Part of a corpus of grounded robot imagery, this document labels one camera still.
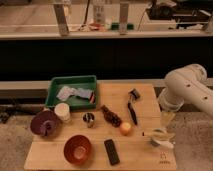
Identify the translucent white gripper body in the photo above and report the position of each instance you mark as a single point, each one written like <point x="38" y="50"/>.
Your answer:
<point x="165" y="119"/>

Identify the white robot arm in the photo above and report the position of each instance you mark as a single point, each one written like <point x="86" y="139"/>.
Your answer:
<point x="186" y="84"/>

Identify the red bowl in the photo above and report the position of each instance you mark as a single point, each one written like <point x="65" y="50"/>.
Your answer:
<point x="77" y="149"/>

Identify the purple bowl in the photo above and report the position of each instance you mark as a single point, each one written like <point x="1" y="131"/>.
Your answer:
<point x="44" y="123"/>

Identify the black dish brush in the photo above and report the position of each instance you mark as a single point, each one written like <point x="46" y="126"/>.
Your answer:
<point x="133" y="96"/>

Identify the orange fruit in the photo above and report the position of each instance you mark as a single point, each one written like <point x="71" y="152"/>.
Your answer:
<point x="125" y="128"/>

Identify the black remote control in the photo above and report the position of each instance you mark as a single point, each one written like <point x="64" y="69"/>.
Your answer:
<point x="111" y="152"/>

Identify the red small item in tray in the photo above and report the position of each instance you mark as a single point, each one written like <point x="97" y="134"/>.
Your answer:
<point x="92" y="98"/>

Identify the small metal cup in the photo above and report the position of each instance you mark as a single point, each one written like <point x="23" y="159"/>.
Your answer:
<point x="89" y="119"/>

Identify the green plastic tray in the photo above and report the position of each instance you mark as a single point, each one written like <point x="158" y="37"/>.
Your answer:
<point x="75" y="102"/>

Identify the white crumpled cloth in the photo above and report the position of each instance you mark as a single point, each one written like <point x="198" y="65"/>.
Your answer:
<point x="65" y="92"/>

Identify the white paper cup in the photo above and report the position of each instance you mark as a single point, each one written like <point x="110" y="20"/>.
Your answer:
<point x="62" y="110"/>

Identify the black device on shelf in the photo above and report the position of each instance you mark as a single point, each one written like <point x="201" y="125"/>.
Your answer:
<point x="185" y="13"/>

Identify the green item on shelf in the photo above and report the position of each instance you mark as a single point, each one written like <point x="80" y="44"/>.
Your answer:
<point x="116" y="26"/>

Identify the white bottle on shelf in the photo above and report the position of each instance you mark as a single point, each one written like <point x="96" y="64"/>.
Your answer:
<point x="99" y="14"/>

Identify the right metal post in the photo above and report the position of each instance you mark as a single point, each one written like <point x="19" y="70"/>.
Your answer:
<point x="123" y="17"/>

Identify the metal post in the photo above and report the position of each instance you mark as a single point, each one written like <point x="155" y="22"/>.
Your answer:
<point x="61" y="19"/>
<point x="123" y="17"/>

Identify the left metal post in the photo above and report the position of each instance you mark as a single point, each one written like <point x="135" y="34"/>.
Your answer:
<point x="61" y="19"/>

